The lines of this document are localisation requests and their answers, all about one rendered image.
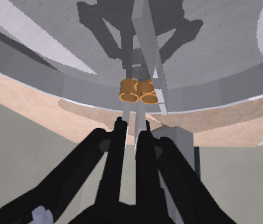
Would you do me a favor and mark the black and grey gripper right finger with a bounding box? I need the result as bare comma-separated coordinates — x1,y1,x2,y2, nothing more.
134,103,237,224

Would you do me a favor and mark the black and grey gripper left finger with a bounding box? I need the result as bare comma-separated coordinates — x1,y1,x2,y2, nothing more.
0,101,131,224

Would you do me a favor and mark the bronze bushing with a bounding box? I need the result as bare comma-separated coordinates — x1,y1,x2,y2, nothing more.
140,92,159,104
134,78,155,94
119,78,140,103

